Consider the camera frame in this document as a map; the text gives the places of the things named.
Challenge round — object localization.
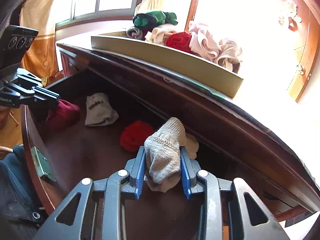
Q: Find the dark red garment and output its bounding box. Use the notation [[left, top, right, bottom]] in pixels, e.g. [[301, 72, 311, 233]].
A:
[[46, 99, 80, 130]]

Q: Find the grey knitted sock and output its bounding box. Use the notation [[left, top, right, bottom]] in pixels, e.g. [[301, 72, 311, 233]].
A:
[[144, 117, 199, 193]]

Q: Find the red knitted garment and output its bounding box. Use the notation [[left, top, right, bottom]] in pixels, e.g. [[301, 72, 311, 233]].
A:
[[119, 120, 155, 152]]

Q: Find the small red garment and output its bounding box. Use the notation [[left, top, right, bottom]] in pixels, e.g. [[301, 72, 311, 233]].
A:
[[165, 32, 191, 53]]

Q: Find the beige garment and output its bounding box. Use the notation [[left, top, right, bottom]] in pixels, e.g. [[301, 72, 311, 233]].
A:
[[214, 39, 242, 74]]

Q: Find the white dotted garment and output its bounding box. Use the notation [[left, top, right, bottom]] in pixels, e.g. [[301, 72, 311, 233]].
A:
[[145, 23, 177, 45]]

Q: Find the open wooden drawer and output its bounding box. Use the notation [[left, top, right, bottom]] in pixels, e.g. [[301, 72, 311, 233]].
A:
[[22, 69, 307, 239]]

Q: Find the metal drawer lock plate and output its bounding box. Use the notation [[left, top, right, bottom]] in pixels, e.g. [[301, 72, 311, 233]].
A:
[[31, 146, 56, 185]]

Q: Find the beige curtain left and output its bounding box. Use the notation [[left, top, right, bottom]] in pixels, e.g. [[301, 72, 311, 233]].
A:
[[20, 0, 58, 79]]

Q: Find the cardboard tray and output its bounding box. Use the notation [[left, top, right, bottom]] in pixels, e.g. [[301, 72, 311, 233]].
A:
[[91, 35, 243, 98]]

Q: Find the grey striped rolled garment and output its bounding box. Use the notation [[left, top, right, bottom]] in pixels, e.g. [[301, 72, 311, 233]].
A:
[[126, 27, 145, 41]]

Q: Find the pink garment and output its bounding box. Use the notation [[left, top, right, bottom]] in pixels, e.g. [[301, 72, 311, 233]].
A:
[[188, 21, 221, 62]]

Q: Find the green garment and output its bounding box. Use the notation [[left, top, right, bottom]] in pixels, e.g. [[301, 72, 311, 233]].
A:
[[133, 10, 178, 30]]

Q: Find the brass door knob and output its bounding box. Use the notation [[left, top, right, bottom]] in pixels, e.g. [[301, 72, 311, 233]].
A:
[[297, 63, 305, 75]]

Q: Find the floral door decoration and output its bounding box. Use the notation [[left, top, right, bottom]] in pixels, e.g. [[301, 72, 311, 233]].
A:
[[278, 1, 302, 31]]

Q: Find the orange wooden door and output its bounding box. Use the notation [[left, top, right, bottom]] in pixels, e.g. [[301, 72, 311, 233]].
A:
[[282, 0, 319, 102]]

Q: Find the window with dark frame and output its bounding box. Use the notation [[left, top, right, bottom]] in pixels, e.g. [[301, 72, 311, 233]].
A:
[[50, 0, 141, 29]]

